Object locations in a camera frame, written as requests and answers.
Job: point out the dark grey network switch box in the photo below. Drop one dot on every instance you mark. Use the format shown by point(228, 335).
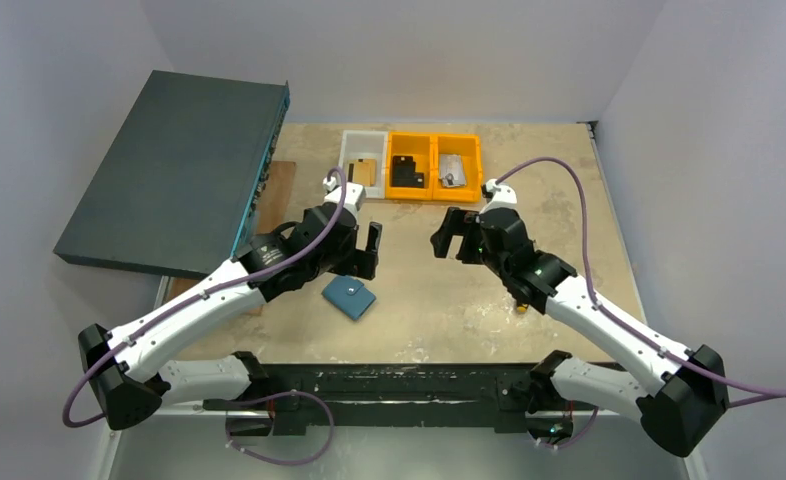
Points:
point(176, 192)

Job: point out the aluminium frame rail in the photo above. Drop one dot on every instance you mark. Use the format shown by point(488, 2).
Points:
point(257, 400)

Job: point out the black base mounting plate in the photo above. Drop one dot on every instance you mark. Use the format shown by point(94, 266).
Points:
point(286, 399)

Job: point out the wooden board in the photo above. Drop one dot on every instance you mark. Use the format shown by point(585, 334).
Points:
point(270, 210)

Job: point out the silver cards in yellow bin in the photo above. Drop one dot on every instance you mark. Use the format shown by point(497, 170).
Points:
point(451, 171)

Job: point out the yellow bin right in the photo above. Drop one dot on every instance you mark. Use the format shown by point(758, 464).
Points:
point(469, 147)

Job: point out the white plastic bin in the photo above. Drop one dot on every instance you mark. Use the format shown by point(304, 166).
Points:
point(372, 144)

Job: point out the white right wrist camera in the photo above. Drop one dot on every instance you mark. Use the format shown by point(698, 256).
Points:
point(498, 195)

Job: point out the black cards in yellow bin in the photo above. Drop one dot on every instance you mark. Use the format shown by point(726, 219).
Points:
point(404, 173)

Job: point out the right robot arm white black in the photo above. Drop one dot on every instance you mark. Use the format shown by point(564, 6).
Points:
point(625, 344)

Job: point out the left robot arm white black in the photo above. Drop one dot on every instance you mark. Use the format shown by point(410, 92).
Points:
point(133, 370)

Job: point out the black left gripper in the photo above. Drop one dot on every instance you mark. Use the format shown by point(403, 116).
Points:
point(358, 249)

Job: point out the gold cards in white bin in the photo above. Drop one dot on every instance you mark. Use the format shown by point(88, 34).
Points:
point(362, 171)

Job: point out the yellow bin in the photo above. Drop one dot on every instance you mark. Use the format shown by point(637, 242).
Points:
point(469, 147)
point(421, 147)

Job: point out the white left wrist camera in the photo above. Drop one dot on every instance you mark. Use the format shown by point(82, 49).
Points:
point(353, 195)

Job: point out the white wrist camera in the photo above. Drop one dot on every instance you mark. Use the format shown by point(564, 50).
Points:
point(353, 195)
point(498, 195)

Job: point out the teal card holder wallet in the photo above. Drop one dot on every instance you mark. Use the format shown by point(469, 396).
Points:
point(350, 296)

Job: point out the yellow bin middle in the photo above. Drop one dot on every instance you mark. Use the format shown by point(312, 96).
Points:
point(421, 147)

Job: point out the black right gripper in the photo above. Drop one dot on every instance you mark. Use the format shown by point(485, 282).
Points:
point(464, 235)

